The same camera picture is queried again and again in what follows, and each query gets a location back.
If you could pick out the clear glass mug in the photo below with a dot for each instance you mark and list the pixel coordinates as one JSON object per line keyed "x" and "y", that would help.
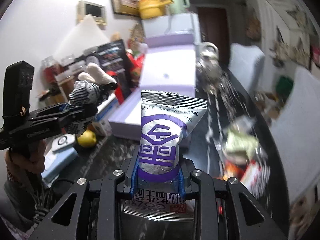
{"x": 212, "y": 85}

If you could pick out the white foam board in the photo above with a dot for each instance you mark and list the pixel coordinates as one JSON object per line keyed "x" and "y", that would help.
{"x": 84, "y": 35}

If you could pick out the yellow enamel pot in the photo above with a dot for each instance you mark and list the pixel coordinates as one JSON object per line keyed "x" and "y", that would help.
{"x": 152, "y": 8}

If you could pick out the person's left hand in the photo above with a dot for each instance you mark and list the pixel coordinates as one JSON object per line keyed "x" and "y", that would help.
{"x": 25, "y": 158}

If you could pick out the lavender gift box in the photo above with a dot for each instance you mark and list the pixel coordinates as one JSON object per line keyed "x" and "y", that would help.
{"x": 169, "y": 66}

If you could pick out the red white snack packet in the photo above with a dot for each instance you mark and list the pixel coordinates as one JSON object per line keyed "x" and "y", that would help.
{"x": 232, "y": 170}

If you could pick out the dark brown door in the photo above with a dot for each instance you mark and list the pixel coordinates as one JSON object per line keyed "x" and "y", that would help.
{"x": 214, "y": 29}

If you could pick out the woven straw fan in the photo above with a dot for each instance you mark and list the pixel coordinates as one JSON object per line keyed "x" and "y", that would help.
{"x": 136, "y": 37}

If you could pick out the clear plastic bag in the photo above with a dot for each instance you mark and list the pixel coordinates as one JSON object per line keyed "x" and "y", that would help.
{"x": 243, "y": 124}

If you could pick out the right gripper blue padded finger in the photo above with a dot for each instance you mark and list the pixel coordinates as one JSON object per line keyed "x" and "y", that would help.
{"x": 180, "y": 184}
{"x": 134, "y": 179}

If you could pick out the black snack pouch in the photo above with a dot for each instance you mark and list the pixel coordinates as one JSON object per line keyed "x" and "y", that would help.
{"x": 112, "y": 57}

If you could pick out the black white gingham scrunchie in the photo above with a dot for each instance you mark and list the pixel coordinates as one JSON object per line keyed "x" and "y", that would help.
{"x": 258, "y": 177}

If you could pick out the silver purple snack packet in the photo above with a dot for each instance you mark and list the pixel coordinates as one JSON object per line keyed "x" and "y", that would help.
{"x": 166, "y": 120}

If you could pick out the mint green kettle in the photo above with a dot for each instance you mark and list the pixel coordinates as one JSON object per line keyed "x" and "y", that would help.
{"x": 179, "y": 6}

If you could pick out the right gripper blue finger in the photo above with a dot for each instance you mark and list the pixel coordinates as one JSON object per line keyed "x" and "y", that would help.
{"x": 64, "y": 107}

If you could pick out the white refrigerator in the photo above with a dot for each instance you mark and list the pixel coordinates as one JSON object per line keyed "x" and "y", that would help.
{"x": 173, "y": 24}

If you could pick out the light blue chair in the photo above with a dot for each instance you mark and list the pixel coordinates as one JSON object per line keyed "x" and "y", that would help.
{"x": 246, "y": 64}
{"x": 296, "y": 134}

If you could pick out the green tea sachet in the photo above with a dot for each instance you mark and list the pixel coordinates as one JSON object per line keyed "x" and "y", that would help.
{"x": 241, "y": 142}

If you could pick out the wall intercom panel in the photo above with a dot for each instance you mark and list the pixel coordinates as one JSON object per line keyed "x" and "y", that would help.
{"x": 95, "y": 10}

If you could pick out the gingham cream lace scrunchie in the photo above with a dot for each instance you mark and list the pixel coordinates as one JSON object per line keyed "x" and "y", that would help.
{"x": 93, "y": 74}

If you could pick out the far light blue chair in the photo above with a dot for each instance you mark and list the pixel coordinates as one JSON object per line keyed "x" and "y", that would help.
{"x": 246, "y": 64}

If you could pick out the hanging tote bag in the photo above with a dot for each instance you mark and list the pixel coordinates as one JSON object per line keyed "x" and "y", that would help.
{"x": 253, "y": 29}

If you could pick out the near light blue chair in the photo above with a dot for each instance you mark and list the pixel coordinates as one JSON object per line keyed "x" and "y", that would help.
{"x": 296, "y": 134}

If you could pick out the yellow lemon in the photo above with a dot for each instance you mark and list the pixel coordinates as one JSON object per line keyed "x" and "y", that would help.
{"x": 87, "y": 139}

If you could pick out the white astronaut water bottle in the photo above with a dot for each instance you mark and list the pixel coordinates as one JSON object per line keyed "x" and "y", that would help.
{"x": 208, "y": 62}

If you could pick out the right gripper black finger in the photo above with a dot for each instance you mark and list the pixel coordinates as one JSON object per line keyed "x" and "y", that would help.
{"x": 82, "y": 112}

